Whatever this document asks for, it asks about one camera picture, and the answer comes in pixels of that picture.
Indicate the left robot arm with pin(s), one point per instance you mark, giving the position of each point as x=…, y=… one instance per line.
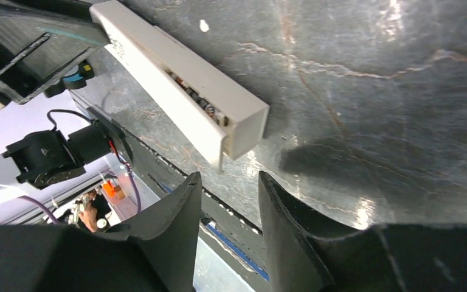
x=44, y=158

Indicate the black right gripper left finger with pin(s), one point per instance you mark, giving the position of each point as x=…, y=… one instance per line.
x=154, y=250

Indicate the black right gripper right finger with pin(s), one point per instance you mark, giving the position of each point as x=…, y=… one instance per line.
x=308, y=251

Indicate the black battery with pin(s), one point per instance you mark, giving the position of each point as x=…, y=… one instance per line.
x=216, y=115
x=187, y=88

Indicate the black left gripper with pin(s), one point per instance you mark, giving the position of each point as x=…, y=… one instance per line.
x=37, y=47

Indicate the white boxed remote with display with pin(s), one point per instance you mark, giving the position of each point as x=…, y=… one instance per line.
x=148, y=53

